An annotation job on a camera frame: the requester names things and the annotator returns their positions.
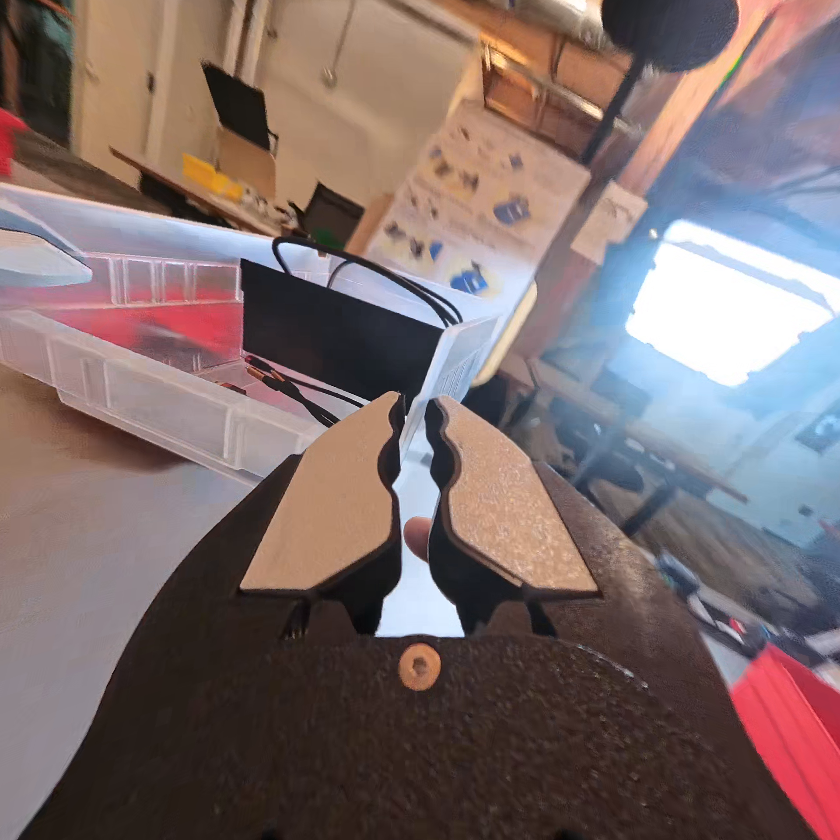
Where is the white document stand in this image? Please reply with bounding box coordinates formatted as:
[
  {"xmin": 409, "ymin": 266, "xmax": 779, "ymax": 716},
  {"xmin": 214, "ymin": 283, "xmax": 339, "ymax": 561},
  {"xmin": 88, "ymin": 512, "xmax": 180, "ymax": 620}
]
[{"xmin": 364, "ymin": 105, "xmax": 593, "ymax": 312}]

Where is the yellow bin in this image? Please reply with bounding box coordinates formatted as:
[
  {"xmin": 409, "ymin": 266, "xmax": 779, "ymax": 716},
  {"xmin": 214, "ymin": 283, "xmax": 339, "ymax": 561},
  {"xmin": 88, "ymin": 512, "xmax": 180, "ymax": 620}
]
[{"xmin": 182, "ymin": 153, "xmax": 244, "ymax": 201}]

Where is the large softbox light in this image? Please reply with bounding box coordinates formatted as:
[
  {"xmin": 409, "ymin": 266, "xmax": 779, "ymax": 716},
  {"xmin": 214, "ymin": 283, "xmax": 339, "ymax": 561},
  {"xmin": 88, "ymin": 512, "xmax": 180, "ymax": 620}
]
[{"xmin": 625, "ymin": 220, "xmax": 840, "ymax": 388}]

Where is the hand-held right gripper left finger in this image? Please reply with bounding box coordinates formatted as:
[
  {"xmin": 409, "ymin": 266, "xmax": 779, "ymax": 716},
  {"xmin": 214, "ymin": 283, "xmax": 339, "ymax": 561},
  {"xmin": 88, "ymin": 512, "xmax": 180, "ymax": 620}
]
[{"xmin": 239, "ymin": 392, "xmax": 406, "ymax": 634}]

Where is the black mesh office chair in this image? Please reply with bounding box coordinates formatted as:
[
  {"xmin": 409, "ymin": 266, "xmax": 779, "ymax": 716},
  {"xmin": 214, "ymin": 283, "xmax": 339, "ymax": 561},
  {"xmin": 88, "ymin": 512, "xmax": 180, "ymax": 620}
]
[{"xmin": 298, "ymin": 182, "xmax": 366, "ymax": 252}]

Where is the small white paper sign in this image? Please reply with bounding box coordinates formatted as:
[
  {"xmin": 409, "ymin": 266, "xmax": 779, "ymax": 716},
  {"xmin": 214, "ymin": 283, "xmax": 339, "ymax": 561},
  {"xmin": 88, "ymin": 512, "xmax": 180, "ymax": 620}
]
[{"xmin": 571, "ymin": 180, "xmax": 648, "ymax": 265}]

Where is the red plastic bin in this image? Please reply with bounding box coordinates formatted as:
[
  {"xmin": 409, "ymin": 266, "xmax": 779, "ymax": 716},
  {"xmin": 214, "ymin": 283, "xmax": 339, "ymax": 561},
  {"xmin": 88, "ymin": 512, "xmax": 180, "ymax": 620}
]
[{"xmin": 730, "ymin": 643, "xmax": 840, "ymax": 840}]

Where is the brown top work table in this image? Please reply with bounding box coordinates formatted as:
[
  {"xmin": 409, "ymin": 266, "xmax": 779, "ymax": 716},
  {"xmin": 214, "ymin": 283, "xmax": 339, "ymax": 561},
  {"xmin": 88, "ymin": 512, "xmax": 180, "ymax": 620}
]
[
  {"xmin": 108, "ymin": 147, "xmax": 309, "ymax": 237},
  {"xmin": 528, "ymin": 357, "xmax": 749, "ymax": 536}
]

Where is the person's right hand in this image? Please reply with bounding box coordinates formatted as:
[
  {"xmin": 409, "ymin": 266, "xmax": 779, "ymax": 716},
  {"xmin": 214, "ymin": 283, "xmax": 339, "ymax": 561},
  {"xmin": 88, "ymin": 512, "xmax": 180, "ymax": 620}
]
[{"xmin": 403, "ymin": 515, "xmax": 434, "ymax": 564}]

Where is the black bin divider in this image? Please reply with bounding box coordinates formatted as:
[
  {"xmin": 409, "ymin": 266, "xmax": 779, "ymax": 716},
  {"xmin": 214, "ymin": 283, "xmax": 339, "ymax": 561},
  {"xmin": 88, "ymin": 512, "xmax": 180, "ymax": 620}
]
[{"xmin": 240, "ymin": 258, "xmax": 448, "ymax": 401}]

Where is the clear plastic bin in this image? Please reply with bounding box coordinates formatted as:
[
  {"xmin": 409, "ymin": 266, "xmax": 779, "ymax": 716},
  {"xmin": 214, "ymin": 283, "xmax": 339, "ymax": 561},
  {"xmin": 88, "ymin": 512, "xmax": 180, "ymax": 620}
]
[{"xmin": 0, "ymin": 180, "xmax": 506, "ymax": 483}]

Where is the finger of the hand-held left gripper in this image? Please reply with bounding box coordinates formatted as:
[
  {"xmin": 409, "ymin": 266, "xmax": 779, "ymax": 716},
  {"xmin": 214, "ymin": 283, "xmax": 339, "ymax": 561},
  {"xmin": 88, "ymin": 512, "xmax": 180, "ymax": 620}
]
[{"xmin": 0, "ymin": 198, "xmax": 94, "ymax": 290}]

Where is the thin usb cable gold plug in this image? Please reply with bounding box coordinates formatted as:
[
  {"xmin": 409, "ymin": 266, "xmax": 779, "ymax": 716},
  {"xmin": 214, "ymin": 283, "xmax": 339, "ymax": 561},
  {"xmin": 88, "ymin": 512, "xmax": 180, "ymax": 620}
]
[{"xmin": 220, "ymin": 259, "xmax": 460, "ymax": 427}]

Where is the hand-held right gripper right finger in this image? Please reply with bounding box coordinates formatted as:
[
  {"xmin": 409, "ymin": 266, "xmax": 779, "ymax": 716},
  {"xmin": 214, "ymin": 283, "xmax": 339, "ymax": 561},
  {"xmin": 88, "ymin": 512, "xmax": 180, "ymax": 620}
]
[{"xmin": 424, "ymin": 395, "xmax": 601, "ymax": 636}]

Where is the black dome on pole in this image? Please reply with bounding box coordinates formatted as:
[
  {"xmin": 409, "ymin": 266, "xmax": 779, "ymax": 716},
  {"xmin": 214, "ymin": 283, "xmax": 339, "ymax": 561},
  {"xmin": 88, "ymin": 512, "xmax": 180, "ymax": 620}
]
[{"xmin": 581, "ymin": 0, "xmax": 740, "ymax": 165}]

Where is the black flat panel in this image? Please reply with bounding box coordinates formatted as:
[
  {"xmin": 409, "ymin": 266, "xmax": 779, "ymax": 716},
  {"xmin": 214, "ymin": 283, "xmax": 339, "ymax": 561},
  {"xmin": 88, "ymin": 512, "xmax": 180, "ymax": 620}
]
[{"xmin": 200, "ymin": 61, "xmax": 280, "ymax": 153}]

